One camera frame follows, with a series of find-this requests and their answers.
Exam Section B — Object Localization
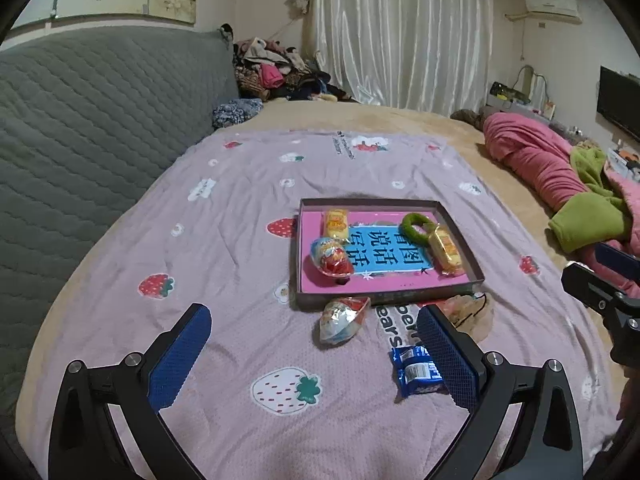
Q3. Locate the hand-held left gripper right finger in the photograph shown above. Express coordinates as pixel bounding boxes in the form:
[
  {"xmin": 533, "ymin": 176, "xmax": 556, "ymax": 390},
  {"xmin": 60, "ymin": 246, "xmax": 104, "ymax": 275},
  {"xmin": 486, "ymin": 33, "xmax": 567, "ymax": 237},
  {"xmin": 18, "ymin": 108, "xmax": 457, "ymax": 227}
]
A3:
[{"xmin": 416, "ymin": 304, "xmax": 585, "ymax": 480}]

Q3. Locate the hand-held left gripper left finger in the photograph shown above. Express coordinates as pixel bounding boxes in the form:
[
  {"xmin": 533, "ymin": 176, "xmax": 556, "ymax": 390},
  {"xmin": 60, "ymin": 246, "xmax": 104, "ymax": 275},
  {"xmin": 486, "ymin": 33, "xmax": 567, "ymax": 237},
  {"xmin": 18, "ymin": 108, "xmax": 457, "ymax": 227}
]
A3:
[{"xmin": 47, "ymin": 302, "xmax": 213, "ymax": 480}]

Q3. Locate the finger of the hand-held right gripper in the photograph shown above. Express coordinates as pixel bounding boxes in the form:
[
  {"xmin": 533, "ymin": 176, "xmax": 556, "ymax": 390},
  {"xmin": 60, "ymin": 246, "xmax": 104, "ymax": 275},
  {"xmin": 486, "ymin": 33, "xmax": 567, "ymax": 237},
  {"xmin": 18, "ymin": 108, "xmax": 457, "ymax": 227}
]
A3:
[
  {"xmin": 561, "ymin": 261, "xmax": 640, "ymax": 315},
  {"xmin": 595, "ymin": 241, "xmax": 640, "ymax": 281}
]

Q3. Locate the blue cookie packet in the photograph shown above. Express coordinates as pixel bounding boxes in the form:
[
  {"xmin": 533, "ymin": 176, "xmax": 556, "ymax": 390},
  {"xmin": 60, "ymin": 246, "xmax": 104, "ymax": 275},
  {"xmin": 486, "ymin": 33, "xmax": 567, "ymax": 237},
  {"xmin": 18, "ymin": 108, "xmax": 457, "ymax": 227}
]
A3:
[{"xmin": 389, "ymin": 343, "xmax": 449, "ymax": 402}]

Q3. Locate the beige organza hair scrunchie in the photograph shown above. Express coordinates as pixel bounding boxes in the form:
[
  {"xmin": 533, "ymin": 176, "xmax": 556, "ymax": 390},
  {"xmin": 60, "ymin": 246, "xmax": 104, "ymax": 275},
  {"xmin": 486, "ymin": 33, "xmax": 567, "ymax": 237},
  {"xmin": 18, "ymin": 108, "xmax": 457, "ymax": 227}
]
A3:
[{"xmin": 439, "ymin": 292, "xmax": 495, "ymax": 337}]

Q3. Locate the small yellow cake packet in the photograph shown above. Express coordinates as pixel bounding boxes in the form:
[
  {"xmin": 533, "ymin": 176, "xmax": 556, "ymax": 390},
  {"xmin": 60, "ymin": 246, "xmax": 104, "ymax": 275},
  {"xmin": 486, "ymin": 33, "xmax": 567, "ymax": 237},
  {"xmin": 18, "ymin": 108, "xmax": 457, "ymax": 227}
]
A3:
[{"xmin": 425, "ymin": 225, "xmax": 469, "ymax": 278}]

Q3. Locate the blue white egg toy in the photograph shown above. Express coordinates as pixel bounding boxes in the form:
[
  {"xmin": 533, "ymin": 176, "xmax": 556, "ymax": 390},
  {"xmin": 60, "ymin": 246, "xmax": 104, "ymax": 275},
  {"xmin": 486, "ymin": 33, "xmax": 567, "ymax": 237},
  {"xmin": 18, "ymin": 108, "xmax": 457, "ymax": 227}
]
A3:
[{"xmin": 313, "ymin": 296, "xmax": 372, "ymax": 347}]

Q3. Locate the green fuzzy hair scrunchie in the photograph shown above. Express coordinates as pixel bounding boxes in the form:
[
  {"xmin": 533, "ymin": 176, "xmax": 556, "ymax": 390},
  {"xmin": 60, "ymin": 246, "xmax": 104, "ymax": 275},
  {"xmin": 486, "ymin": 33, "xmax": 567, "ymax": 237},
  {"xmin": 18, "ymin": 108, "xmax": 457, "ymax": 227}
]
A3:
[{"xmin": 401, "ymin": 212, "xmax": 442, "ymax": 249}]

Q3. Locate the shallow brown cardboard box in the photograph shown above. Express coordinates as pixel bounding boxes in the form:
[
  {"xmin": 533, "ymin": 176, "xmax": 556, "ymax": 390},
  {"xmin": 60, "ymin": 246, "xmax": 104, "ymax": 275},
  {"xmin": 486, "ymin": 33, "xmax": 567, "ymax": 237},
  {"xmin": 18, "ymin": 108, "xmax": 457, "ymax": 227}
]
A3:
[{"xmin": 290, "ymin": 197, "xmax": 485, "ymax": 313}]

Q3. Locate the red egg toy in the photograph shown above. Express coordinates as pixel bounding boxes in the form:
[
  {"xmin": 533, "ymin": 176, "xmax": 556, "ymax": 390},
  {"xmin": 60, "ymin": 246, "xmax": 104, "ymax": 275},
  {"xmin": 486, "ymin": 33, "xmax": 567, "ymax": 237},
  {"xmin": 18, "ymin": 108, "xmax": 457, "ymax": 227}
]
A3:
[{"xmin": 309, "ymin": 236, "xmax": 354, "ymax": 279}]

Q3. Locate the large yellow cake packet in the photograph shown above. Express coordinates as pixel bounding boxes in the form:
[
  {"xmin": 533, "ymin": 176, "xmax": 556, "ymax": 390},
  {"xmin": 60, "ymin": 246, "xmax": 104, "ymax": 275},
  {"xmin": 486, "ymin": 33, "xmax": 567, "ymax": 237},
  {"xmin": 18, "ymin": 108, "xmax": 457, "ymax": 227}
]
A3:
[{"xmin": 324, "ymin": 209, "xmax": 354, "ymax": 242}]

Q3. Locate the green fleece blanket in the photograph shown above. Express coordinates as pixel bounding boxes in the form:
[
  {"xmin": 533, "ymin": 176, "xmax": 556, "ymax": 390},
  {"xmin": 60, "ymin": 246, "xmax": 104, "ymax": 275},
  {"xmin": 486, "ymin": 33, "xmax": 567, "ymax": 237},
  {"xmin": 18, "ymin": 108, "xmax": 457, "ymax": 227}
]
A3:
[{"xmin": 548, "ymin": 145, "xmax": 633, "ymax": 253}]

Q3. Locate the lilac strawberry printed blanket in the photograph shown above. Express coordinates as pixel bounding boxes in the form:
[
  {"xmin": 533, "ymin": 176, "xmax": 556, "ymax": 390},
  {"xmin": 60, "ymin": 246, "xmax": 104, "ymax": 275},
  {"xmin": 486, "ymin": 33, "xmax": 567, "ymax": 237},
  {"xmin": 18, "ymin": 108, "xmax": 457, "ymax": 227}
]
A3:
[{"xmin": 15, "ymin": 127, "xmax": 626, "ymax": 480}]

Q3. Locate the pink quilt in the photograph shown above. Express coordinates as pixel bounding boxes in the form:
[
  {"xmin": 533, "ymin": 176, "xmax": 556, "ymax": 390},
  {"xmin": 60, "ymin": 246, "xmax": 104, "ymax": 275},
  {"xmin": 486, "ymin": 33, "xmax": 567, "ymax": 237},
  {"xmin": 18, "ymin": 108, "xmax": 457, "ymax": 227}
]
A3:
[{"xmin": 482, "ymin": 112, "xmax": 640, "ymax": 301}]

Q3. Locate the black television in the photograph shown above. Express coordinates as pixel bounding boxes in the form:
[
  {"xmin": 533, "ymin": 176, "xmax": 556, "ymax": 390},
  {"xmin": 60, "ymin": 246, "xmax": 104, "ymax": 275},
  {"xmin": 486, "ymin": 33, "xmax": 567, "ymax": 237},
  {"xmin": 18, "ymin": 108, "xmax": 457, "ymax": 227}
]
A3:
[{"xmin": 597, "ymin": 65, "xmax": 640, "ymax": 141}]

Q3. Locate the black yellow bag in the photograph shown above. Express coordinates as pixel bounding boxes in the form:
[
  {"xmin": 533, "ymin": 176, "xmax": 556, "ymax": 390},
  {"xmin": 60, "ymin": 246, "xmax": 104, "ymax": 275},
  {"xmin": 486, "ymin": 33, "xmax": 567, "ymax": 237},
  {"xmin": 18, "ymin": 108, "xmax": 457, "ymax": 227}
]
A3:
[{"xmin": 490, "ymin": 81, "xmax": 531, "ymax": 103}]

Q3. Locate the dark brown cloth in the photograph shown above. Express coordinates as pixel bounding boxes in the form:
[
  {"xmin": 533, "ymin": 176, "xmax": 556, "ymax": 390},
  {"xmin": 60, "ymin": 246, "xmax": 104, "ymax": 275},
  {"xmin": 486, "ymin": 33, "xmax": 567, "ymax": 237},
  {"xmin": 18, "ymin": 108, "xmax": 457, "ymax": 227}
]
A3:
[{"xmin": 450, "ymin": 108, "xmax": 488, "ymax": 131}]

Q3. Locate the grey quilted headboard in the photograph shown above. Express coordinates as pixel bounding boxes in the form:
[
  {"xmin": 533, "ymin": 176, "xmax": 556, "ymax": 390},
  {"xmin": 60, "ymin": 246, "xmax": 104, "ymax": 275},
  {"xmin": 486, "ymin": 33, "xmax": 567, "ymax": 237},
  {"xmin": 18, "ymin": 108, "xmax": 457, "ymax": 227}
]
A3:
[{"xmin": 0, "ymin": 25, "xmax": 241, "ymax": 411}]

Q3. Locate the dark floral cloth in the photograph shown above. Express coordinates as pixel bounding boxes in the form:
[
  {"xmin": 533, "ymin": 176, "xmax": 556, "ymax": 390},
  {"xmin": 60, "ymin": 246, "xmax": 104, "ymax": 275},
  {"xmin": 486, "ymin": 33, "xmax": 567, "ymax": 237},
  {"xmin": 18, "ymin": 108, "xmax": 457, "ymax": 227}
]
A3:
[{"xmin": 212, "ymin": 98, "xmax": 263, "ymax": 130}]

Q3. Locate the white air conditioner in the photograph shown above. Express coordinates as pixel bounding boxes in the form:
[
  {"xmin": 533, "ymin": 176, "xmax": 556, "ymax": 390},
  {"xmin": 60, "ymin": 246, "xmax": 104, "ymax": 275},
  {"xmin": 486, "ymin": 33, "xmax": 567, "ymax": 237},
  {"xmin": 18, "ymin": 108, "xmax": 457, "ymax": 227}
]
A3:
[{"xmin": 524, "ymin": 0, "xmax": 583, "ymax": 23}]

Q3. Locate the pile of clothes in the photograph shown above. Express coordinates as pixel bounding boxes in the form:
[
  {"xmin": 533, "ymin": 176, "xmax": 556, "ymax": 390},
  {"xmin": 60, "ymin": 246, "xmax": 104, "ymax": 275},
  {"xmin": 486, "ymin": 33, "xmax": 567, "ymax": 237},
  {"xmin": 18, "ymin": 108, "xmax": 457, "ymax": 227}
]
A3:
[{"xmin": 232, "ymin": 36, "xmax": 358, "ymax": 103}]

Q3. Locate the white curtain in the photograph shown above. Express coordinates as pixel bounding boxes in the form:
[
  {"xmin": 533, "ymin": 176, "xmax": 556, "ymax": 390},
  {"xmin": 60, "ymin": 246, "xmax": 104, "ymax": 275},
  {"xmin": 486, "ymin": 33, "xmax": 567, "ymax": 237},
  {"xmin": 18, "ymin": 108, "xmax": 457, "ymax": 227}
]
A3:
[{"xmin": 302, "ymin": 0, "xmax": 496, "ymax": 113}]

